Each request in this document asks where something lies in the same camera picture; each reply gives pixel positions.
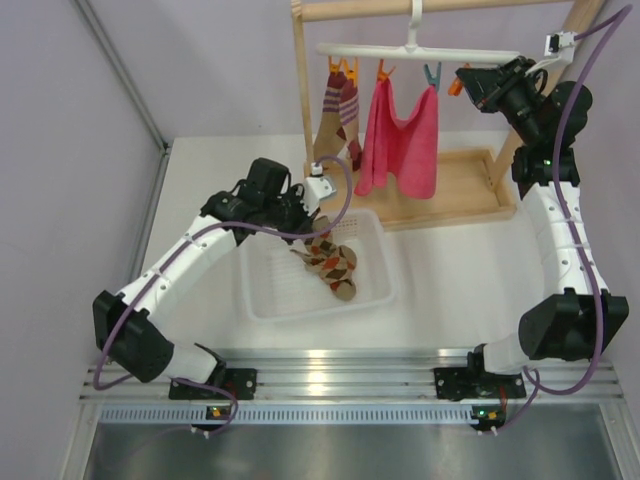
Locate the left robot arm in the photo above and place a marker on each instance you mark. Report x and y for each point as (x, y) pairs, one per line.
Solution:
(129, 324)

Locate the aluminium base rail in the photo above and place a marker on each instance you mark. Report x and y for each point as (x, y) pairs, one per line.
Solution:
(331, 387)

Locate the white clip hanger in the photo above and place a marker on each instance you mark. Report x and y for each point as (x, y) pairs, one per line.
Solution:
(411, 50)

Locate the beige maroon striped sock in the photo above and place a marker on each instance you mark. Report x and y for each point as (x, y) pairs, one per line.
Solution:
(330, 138)

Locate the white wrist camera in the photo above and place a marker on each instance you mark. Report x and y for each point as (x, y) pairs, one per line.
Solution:
(317, 188)
(559, 52)

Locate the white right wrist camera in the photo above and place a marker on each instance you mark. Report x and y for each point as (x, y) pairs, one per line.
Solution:
(559, 52)

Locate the aluminium frame post left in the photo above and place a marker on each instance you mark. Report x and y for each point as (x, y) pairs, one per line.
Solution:
(99, 33)

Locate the white plastic basket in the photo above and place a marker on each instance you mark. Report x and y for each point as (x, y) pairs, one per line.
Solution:
(277, 287)

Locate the argyle beige orange sock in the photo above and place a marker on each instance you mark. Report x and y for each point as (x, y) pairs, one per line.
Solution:
(333, 263)

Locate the teal clip inner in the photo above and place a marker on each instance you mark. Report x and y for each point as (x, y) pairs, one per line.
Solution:
(433, 77)

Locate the wooden drying rack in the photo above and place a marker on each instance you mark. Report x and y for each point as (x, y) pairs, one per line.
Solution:
(471, 185)

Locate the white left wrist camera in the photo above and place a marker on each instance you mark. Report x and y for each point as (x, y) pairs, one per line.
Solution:
(317, 188)

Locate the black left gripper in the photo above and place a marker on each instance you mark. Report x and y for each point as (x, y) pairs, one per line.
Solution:
(304, 222)

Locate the orange clip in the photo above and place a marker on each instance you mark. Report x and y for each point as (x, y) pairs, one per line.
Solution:
(383, 74)
(457, 85)
(350, 70)

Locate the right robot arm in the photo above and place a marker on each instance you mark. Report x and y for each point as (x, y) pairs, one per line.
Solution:
(578, 316)

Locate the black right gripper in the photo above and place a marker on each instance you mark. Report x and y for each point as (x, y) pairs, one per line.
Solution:
(481, 84)

